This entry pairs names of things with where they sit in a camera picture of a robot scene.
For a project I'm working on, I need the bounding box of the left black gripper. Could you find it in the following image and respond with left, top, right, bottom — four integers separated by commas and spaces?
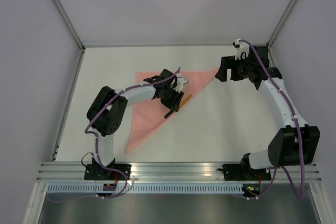
161, 86, 184, 113

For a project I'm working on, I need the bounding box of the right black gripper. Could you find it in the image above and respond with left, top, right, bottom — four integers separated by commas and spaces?
215, 54, 254, 82

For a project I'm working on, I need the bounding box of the pink cloth napkin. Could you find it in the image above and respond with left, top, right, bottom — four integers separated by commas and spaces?
126, 68, 218, 154

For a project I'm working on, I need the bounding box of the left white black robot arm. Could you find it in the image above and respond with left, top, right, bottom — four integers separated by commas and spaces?
85, 69, 188, 180

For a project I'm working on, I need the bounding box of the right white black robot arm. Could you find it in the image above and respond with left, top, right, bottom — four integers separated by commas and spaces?
215, 40, 320, 179

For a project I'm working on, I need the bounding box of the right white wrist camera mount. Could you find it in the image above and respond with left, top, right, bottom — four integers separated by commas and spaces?
233, 39, 249, 60

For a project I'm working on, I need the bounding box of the white slotted cable duct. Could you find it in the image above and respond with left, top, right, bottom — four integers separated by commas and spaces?
47, 183, 243, 194

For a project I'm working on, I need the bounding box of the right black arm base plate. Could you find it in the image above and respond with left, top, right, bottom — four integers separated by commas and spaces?
217, 164, 271, 182

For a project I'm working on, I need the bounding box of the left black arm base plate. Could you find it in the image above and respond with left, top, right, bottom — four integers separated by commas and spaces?
84, 164, 131, 181

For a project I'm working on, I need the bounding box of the right aluminium frame post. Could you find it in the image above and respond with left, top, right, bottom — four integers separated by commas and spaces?
267, 0, 298, 47

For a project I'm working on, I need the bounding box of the aluminium frame post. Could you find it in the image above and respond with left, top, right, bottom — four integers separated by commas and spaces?
51, 0, 85, 52
267, 0, 298, 47

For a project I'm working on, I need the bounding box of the aluminium front rail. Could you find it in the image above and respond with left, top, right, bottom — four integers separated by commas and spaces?
36, 161, 322, 183

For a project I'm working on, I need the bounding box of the left aluminium frame post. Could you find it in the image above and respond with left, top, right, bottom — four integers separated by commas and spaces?
51, 0, 85, 52

